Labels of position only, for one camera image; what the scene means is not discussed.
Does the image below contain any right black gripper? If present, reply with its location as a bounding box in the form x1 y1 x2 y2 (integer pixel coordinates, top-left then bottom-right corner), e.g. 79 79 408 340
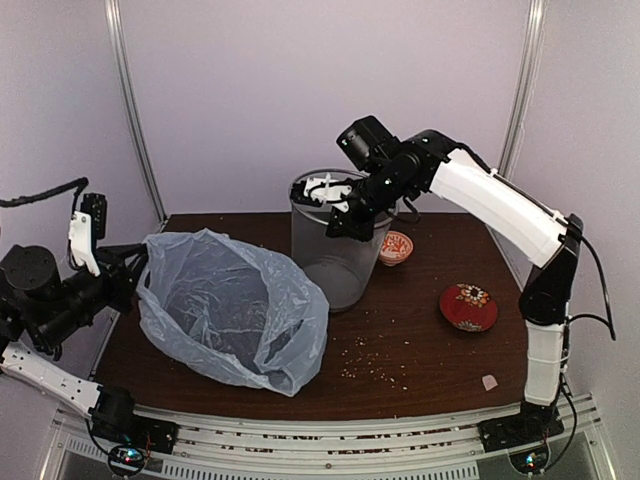
326 165 412 242

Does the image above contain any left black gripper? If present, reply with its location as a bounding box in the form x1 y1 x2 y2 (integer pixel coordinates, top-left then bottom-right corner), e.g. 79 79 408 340
34 243 151 354

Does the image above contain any grey mesh trash bin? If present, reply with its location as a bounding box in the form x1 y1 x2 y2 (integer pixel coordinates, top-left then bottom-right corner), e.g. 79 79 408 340
290 169 392 313

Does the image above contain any light blue plastic trash bag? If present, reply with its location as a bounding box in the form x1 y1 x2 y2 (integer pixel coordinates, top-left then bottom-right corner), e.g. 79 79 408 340
137 229 329 397

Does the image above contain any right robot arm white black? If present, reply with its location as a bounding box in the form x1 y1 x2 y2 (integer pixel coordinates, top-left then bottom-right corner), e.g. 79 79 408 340
321 115 591 442

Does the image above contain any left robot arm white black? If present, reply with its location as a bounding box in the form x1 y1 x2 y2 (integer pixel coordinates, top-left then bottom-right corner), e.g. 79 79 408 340
1 244 148 444

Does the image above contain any orange white patterned bowl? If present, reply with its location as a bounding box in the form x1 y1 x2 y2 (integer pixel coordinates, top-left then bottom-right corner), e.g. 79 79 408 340
378 231 414 266

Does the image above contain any red floral overturned bowl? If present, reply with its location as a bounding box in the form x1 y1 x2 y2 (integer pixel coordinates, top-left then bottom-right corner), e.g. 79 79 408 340
438 283 498 333

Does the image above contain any small pink paper scrap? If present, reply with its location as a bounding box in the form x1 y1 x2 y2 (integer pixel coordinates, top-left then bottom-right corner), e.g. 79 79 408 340
482 375 498 391

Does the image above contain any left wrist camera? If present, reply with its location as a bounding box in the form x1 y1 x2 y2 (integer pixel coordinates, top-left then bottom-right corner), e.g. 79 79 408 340
67 193 108 277

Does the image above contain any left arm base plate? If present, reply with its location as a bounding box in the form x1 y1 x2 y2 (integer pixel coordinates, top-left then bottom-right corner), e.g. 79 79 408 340
90 415 179 454

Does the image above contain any left aluminium frame post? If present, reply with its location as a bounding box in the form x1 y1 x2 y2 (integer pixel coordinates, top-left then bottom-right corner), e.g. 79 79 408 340
104 0 168 225

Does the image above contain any aluminium frame post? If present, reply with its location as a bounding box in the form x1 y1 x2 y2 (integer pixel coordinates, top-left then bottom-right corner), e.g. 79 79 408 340
498 0 547 179
104 0 168 225

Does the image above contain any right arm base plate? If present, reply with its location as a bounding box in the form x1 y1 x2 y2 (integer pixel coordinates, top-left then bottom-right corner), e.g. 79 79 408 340
477 413 565 453

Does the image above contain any right aluminium frame post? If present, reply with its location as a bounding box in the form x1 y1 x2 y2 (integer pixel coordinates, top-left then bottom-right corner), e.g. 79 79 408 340
498 0 547 179

